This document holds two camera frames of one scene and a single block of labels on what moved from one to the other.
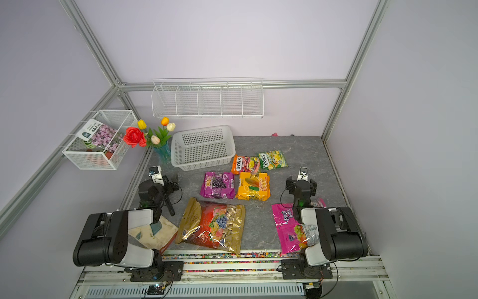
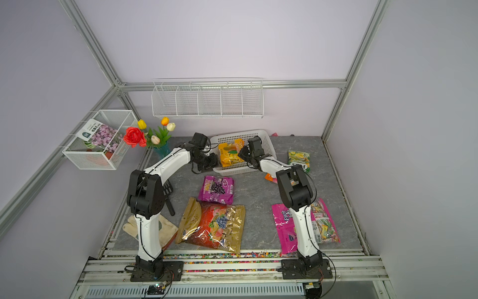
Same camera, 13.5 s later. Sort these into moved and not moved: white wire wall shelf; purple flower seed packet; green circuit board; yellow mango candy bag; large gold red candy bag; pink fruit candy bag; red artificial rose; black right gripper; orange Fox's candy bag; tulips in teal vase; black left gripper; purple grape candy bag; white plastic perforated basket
Moved: white plastic perforated basket; black right gripper; purple grape candy bag; orange Fox's candy bag; yellow mango candy bag; black left gripper
Not moved: green circuit board; pink fruit candy bag; tulips in teal vase; red artificial rose; white wire wall shelf; large gold red candy bag; purple flower seed packet
